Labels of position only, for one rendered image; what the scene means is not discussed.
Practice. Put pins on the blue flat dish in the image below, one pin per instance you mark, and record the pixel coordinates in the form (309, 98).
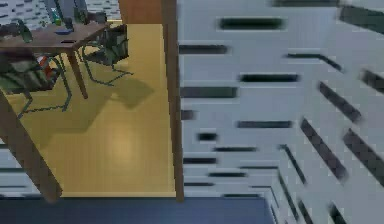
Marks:
(63, 32)

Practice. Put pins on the dark cup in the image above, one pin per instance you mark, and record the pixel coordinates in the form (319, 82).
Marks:
(68, 23)

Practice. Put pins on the green metal frame chair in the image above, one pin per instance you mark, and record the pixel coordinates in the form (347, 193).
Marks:
(113, 46)
(23, 75)

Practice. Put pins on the green bottle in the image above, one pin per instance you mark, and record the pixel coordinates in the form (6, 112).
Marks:
(56, 17)

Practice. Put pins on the red and white object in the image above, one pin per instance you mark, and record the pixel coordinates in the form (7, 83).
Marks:
(45, 65)

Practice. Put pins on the brown wooden door frame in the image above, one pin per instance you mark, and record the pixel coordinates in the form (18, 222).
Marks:
(173, 100)

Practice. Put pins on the brown wooden table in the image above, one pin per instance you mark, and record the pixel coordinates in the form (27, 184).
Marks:
(50, 40)

